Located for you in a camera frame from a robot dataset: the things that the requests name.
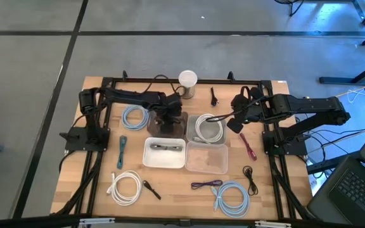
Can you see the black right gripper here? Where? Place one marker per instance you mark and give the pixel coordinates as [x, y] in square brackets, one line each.
[253, 109]

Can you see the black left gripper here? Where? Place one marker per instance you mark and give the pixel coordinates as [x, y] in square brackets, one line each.
[170, 106]

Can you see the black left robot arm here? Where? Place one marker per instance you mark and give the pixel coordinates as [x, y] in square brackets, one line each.
[122, 95]

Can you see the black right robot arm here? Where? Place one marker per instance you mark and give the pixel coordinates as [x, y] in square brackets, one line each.
[306, 104]

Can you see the brown translucent plastic bin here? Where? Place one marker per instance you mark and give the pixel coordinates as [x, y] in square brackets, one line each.
[182, 130]

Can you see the grey translucent plastic bin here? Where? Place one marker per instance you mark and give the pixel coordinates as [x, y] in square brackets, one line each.
[208, 131]

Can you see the white plastic bin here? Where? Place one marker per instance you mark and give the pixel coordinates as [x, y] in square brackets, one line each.
[163, 160]

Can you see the clear plastic bin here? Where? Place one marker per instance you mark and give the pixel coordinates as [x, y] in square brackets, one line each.
[206, 158]

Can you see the black adapter plug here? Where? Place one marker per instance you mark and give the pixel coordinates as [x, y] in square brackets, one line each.
[151, 188]

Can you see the black desk leg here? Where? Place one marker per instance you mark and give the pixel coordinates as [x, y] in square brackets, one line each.
[337, 80]

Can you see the black open laptop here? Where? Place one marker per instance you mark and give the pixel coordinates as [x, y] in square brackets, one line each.
[353, 190]

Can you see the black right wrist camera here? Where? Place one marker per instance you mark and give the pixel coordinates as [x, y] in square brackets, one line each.
[234, 125]

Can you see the black aluminium table frame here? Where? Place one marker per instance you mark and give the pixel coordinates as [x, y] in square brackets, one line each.
[131, 80]

